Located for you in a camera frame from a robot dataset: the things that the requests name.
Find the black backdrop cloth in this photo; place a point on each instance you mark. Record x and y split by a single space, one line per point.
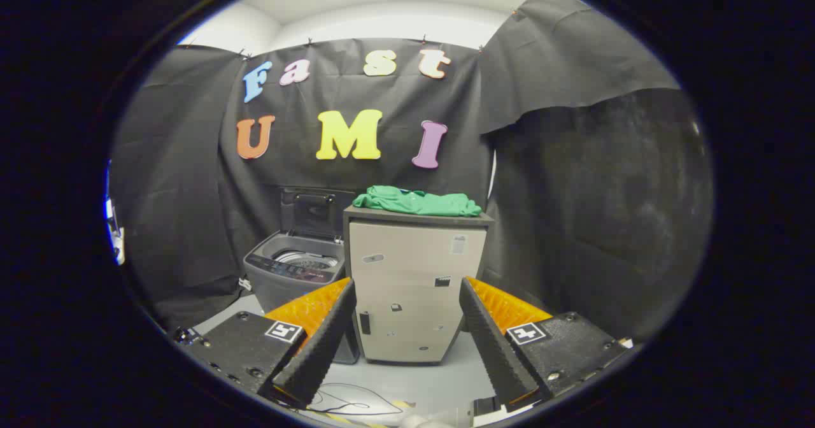
573 224

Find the green shirt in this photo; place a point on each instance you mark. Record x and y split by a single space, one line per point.
420 202

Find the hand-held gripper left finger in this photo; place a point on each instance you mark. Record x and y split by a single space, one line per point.
318 345

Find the grey washing machine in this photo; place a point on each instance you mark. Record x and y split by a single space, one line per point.
280 285

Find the beige cabinet with dark top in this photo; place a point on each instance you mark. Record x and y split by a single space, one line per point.
407 288

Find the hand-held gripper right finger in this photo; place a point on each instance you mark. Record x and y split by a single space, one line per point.
493 345

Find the small black block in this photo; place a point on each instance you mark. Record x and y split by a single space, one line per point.
487 406

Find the white and blue clutter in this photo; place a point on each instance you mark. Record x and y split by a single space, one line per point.
116 237

